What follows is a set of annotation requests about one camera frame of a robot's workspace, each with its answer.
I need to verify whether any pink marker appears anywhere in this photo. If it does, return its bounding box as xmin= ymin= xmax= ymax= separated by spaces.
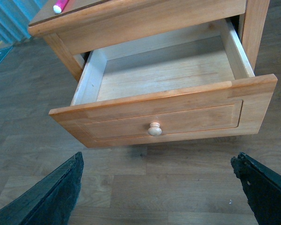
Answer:
xmin=53 ymin=0 xmax=68 ymax=14

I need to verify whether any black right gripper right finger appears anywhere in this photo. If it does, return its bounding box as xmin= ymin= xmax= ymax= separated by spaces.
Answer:
xmin=231 ymin=152 xmax=281 ymax=225

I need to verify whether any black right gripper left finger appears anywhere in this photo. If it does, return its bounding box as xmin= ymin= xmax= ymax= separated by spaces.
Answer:
xmin=0 ymin=152 xmax=84 ymax=225

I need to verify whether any wooden drawer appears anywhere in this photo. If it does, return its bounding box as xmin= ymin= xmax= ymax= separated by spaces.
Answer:
xmin=49 ymin=19 xmax=277 ymax=148

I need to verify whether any light wooden nightstand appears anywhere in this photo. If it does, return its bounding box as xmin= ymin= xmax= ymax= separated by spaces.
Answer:
xmin=28 ymin=0 xmax=269 ymax=80

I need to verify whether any light blue curtain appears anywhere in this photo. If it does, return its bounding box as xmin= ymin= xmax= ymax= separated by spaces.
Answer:
xmin=0 ymin=0 xmax=47 ymax=44

